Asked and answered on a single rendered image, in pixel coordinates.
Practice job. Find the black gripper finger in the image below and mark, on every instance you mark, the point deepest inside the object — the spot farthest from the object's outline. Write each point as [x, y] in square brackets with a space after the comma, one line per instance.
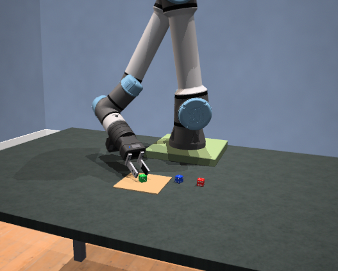
[142, 164]
[131, 166]

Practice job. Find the blue die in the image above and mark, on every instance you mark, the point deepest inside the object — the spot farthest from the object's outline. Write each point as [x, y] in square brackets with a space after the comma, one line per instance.
[179, 178]

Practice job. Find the red die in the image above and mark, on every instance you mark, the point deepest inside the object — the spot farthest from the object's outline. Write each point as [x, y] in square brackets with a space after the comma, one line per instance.
[200, 182]

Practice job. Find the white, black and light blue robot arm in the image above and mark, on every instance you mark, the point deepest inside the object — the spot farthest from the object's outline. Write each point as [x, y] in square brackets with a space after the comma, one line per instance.
[192, 111]

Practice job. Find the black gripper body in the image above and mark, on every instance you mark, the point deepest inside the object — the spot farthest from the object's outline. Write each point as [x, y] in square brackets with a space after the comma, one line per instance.
[121, 137]

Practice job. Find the green die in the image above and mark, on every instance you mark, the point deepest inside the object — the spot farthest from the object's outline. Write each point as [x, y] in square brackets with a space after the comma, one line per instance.
[143, 178]

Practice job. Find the orange flat mat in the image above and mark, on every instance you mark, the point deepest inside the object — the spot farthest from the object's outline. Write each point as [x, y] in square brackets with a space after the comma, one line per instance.
[154, 184]

